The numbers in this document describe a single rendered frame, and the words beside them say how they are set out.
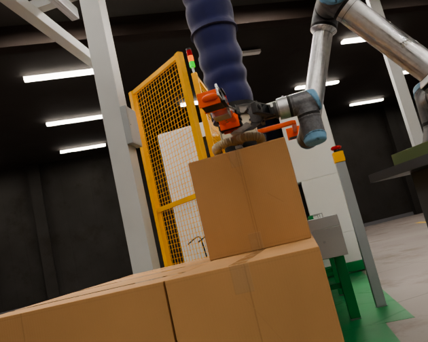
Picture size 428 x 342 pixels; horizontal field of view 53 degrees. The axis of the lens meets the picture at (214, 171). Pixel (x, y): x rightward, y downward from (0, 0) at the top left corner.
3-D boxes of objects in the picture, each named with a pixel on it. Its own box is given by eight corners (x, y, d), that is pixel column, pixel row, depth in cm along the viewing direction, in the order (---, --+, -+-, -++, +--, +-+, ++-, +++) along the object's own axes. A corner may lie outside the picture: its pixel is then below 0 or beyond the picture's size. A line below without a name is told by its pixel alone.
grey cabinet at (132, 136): (136, 148, 341) (129, 112, 345) (143, 146, 340) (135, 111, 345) (126, 144, 321) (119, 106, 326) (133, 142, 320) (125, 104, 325)
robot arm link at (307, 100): (323, 107, 167) (316, 83, 168) (291, 116, 169) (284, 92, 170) (322, 113, 176) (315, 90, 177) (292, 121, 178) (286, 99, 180)
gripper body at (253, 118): (252, 129, 181) (280, 121, 179) (249, 124, 173) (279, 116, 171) (248, 112, 183) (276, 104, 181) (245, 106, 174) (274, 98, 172)
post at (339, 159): (374, 305, 270) (331, 154, 286) (386, 303, 269) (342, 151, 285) (376, 308, 263) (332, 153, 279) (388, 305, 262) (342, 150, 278)
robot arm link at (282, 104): (291, 114, 169) (284, 91, 171) (278, 117, 170) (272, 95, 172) (291, 119, 178) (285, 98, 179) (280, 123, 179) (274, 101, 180)
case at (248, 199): (235, 250, 226) (218, 177, 232) (310, 233, 218) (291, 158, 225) (210, 260, 167) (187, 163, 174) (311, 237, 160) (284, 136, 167)
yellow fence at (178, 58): (172, 329, 357) (123, 94, 391) (182, 325, 364) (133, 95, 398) (242, 328, 293) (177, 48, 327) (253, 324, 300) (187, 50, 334)
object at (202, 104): (205, 114, 149) (202, 100, 150) (225, 108, 148) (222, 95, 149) (199, 108, 141) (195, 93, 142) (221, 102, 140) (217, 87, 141)
